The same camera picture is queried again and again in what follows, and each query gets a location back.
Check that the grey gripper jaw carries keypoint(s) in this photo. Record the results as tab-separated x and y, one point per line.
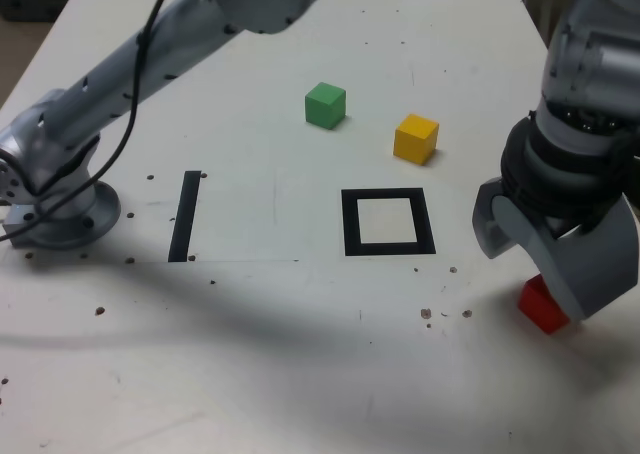
590	274
487	234

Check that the red cube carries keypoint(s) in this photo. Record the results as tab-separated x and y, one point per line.
537	306

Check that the yellow cube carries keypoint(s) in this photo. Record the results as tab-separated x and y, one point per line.
412	144

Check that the green cube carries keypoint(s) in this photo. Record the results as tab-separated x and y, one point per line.
322	109

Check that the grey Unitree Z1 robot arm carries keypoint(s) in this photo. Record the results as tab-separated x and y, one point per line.
100	89

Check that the black tape square outline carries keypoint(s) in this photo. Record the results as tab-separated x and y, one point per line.
350	224

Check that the black tape strip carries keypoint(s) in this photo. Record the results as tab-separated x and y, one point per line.
184	214

